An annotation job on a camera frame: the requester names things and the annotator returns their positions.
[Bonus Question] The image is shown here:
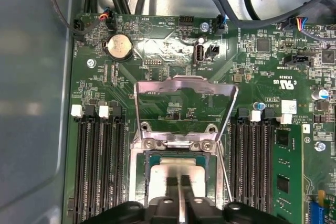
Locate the silver square cpu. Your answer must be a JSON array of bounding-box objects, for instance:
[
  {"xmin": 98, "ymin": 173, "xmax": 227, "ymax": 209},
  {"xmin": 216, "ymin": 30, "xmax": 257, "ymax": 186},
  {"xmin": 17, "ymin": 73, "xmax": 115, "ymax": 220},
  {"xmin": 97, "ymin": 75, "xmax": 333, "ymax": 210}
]
[{"xmin": 147, "ymin": 153, "xmax": 211, "ymax": 205}]

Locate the silver cpu socket cover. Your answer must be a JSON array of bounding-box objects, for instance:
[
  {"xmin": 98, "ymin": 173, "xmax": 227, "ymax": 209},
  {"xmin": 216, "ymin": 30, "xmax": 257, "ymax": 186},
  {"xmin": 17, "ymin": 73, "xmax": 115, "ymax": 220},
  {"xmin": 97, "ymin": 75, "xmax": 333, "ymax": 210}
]
[{"xmin": 133, "ymin": 75, "xmax": 240, "ymax": 142}]

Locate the black pin header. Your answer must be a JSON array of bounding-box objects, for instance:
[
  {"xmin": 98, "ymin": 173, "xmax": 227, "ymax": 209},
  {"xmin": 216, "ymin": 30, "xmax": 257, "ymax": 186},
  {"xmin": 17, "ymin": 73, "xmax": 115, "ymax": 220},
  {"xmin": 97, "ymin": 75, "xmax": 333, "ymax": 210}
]
[{"xmin": 178, "ymin": 15, "xmax": 195, "ymax": 27}]

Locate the fan wire with coloured strands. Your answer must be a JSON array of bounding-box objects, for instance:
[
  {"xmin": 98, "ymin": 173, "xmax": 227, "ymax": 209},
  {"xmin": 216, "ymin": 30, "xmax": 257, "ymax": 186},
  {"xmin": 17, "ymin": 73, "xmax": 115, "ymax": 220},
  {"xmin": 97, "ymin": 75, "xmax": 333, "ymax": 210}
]
[{"xmin": 99, "ymin": 0, "xmax": 130, "ymax": 31}]

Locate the blue board connector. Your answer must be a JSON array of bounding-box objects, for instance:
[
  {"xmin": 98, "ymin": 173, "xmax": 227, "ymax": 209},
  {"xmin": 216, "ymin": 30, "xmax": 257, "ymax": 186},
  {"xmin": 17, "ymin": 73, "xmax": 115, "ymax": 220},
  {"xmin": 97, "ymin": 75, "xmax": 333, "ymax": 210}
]
[{"xmin": 308, "ymin": 194, "xmax": 327, "ymax": 224}]

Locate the cpu socket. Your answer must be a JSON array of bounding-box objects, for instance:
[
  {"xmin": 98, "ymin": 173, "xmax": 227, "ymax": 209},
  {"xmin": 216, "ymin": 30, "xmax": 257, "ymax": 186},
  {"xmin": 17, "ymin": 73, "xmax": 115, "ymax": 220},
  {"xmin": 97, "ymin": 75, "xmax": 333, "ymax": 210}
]
[{"xmin": 128, "ymin": 122, "xmax": 227, "ymax": 207}]

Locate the blue black fan wire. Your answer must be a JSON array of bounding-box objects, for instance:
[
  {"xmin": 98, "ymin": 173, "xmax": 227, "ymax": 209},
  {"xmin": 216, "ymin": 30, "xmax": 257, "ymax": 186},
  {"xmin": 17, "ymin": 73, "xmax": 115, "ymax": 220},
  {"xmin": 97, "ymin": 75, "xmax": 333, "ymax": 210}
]
[{"xmin": 216, "ymin": 14, "xmax": 229, "ymax": 36}]

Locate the green motherboard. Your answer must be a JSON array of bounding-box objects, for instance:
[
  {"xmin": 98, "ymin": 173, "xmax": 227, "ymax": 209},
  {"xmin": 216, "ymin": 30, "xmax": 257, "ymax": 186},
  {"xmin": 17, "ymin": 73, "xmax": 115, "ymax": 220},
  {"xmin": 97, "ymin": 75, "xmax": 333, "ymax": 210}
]
[{"xmin": 61, "ymin": 11, "xmax": 336, "ymax": 224}]

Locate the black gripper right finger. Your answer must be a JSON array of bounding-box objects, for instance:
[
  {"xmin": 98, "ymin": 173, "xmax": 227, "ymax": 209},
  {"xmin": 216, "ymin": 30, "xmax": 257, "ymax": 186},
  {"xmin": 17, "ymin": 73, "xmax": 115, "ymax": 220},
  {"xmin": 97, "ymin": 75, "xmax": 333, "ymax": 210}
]
[{"xmin": 180, "ymin": 175, "xmax": 289, "ymax": 224}]

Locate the green ram stick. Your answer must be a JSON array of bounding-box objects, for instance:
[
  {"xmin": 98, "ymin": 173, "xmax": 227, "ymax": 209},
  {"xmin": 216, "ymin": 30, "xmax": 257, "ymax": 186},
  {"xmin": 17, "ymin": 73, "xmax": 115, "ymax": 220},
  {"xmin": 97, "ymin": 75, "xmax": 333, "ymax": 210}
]
[{"xmin": 271, "ymin": 123, "xmax": 306, "ymax": 224}]

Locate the silver cpu locking lever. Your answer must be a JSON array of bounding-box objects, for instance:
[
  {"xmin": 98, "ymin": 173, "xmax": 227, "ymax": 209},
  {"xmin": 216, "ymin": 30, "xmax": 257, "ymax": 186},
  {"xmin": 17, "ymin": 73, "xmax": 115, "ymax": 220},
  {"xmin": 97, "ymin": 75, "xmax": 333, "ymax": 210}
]
[{"xmin": 216, "ymin": 138, "xmax": 234, "ymax": 203}]

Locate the thin black fan wire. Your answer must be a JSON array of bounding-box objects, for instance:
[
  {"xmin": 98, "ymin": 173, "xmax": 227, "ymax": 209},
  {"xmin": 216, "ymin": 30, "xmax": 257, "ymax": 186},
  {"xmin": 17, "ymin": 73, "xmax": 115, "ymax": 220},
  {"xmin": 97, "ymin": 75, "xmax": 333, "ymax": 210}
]
[{"xmin": 45, "ymin": 0, "xmax": 88, "ymax": 42}]

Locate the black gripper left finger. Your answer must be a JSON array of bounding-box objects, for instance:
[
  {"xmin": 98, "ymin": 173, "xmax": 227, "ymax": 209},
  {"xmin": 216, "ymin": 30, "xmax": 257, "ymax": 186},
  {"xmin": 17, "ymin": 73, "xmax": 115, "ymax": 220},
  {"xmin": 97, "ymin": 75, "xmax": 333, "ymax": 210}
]
[{"xmin": 81, "ymin": 176, "xmax": 182, "ymax": 224}]

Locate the internal usb port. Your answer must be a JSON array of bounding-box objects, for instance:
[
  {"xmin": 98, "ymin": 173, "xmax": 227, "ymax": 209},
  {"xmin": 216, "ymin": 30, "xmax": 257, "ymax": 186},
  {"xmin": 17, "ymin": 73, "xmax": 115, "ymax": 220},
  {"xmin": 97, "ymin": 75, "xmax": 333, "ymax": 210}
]
[{"xmin": 193, "ymin": 44, "xmax": 207, "ymax": 67}]

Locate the silver coin battery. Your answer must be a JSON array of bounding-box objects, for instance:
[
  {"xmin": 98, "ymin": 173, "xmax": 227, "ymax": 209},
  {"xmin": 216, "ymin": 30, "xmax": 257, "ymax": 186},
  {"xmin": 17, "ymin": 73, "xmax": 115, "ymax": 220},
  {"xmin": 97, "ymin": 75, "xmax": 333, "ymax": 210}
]
[{"xmin": 101, "ymin": 33, "xmax": 135, "ymax": 62}]

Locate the black open pc case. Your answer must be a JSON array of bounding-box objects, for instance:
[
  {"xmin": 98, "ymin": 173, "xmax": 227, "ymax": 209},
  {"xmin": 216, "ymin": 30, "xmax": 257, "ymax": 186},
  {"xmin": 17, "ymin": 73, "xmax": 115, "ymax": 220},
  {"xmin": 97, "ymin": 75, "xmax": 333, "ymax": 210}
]
[{"xmin": 0, "ymin": 0, "xmax": 336, "ymax": 224}]

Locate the grey wire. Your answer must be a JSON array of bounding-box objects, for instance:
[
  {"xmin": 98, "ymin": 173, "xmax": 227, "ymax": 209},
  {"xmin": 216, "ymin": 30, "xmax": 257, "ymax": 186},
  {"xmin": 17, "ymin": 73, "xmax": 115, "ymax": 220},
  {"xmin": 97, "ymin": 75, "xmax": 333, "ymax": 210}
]
[{"xmin": 191, "ymin": 0, "xmax": 336, "ymax": 29}]

